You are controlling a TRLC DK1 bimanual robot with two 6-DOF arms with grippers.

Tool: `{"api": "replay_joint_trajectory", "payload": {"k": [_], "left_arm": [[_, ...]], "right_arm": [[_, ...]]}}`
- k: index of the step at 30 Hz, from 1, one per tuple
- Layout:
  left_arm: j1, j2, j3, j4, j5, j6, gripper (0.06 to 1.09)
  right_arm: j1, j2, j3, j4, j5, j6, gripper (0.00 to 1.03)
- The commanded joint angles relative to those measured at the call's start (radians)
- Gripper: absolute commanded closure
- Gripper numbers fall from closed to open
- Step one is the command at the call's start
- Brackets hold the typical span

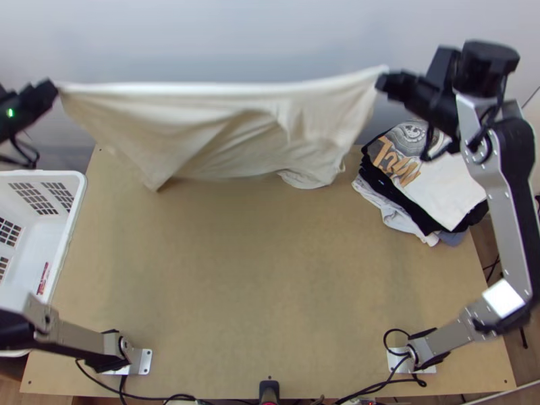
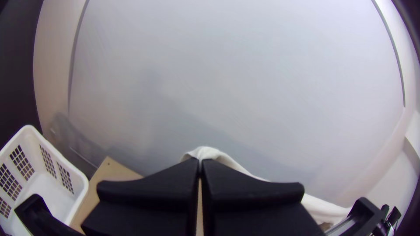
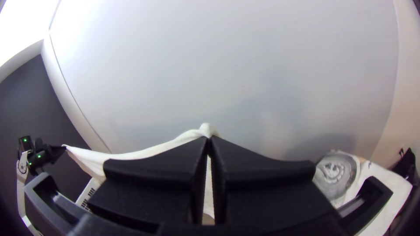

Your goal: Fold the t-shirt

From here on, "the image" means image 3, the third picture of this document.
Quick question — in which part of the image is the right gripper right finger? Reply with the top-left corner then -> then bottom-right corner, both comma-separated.
210,135 -> 339,230

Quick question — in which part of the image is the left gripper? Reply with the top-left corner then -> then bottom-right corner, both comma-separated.
42,143 -> 67,164

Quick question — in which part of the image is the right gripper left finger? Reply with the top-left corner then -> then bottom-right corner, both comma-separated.
87,136 -> 209,234

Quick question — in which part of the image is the white t-shirt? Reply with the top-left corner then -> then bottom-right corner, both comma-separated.
62,123 -> 220,226

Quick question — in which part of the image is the white laundry basket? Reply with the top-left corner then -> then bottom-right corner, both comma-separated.
74,177 -> 106,213

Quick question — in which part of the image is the pile of folded clothes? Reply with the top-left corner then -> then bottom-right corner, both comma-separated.
312,150 -> 413,236

